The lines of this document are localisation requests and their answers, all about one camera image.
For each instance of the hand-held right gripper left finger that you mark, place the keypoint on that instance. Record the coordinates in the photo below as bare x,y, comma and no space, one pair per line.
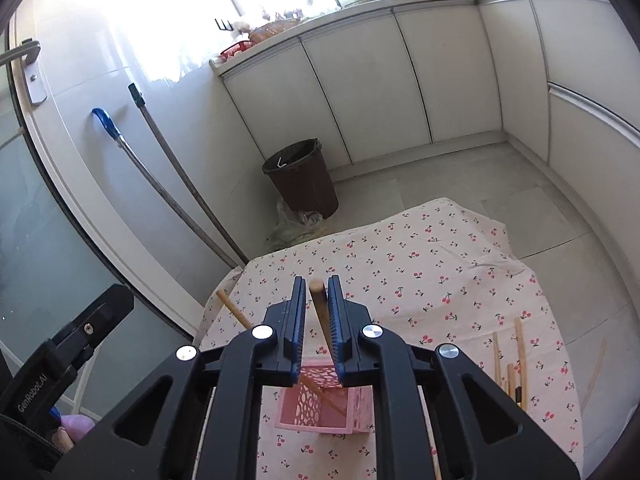
299,325

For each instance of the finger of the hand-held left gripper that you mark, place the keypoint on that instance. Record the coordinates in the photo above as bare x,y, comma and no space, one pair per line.
100,312

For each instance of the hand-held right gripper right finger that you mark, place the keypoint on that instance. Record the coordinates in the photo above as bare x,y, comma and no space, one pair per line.
337,327

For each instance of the dark wooden chopstick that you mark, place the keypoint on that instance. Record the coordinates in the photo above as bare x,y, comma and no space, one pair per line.
232,307
320,315

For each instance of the pink plastic basket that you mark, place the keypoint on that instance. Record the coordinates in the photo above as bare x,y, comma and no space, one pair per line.
300,410

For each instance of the person's left hand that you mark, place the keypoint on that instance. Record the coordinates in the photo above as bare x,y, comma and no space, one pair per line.
76,427

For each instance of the clear plastic bag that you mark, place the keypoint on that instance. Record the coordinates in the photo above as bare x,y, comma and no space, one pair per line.
295,227

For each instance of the cherry print tablecloth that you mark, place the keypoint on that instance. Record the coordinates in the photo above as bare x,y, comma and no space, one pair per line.
425,270

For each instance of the brown trash bin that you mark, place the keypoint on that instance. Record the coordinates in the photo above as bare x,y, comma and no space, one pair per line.
300,185

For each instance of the white kitchen cabinets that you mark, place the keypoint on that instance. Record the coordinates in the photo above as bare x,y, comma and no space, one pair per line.
450,75

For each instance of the red plastic basket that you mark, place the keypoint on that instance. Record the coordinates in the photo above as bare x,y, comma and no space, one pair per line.
235,50

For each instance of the wicker tray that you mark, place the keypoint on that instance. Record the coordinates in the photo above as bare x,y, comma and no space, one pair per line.
272,30

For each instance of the black hook rack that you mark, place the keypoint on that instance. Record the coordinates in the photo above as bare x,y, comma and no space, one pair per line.
223,24

